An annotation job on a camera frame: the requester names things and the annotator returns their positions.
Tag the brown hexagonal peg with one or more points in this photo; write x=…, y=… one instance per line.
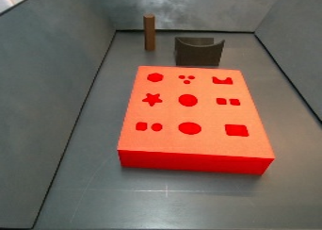
x=150, y=32

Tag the red shape-sorting board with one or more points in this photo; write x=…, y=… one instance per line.
x=191, y=121

